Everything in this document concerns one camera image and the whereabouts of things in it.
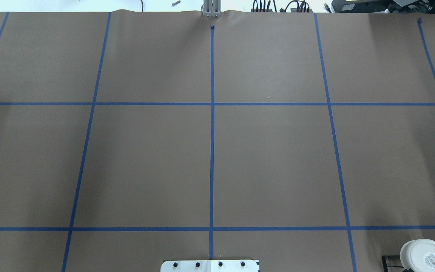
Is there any brown paper mat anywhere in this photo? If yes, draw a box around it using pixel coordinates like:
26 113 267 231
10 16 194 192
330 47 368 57
0 10 435 272

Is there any white pitcher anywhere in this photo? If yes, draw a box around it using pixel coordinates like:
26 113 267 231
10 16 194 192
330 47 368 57
400 239 435 272

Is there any aluminium frame post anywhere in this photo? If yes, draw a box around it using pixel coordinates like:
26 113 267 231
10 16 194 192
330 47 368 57
202 0 222 18

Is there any white pedestal column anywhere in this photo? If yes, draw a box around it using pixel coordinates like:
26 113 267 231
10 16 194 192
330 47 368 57
160 260 260 272

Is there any black wire rack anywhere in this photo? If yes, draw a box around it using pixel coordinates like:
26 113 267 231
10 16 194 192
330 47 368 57
381 255 414 272

